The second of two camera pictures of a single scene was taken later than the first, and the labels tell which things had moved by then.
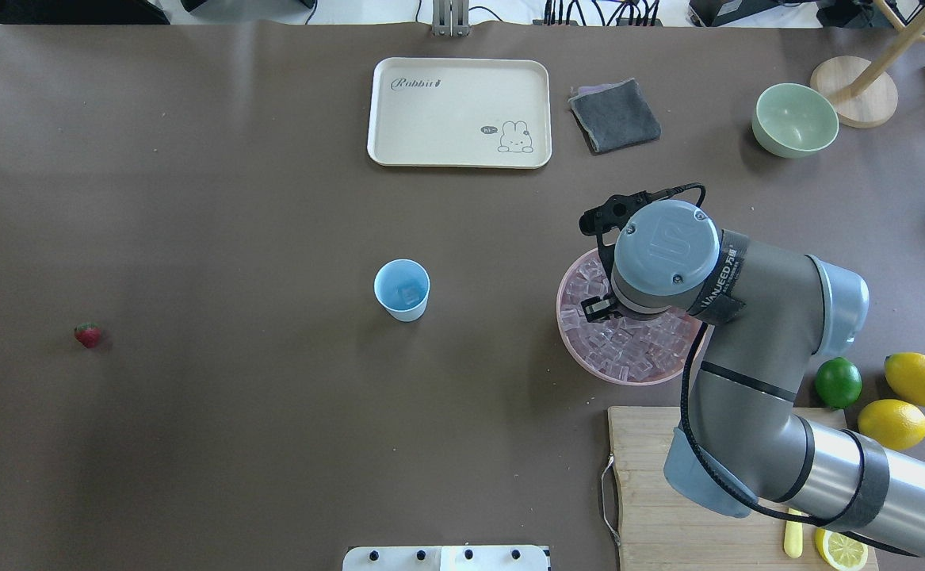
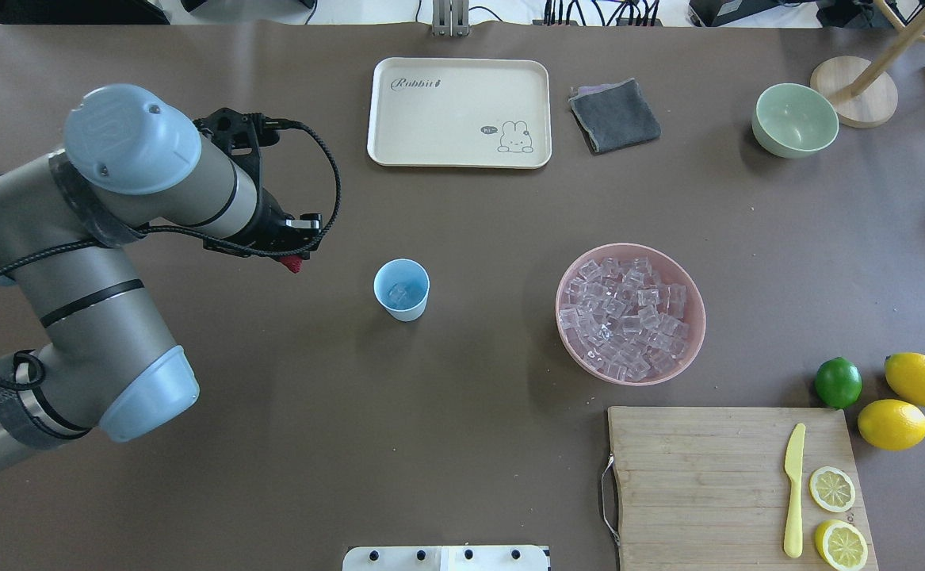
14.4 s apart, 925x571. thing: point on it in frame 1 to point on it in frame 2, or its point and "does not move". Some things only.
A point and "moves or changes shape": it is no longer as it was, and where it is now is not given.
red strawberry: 87,334 moves or changes shape
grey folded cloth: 617,115 does not move
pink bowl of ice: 635,349 does not move
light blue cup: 403,286 does not move
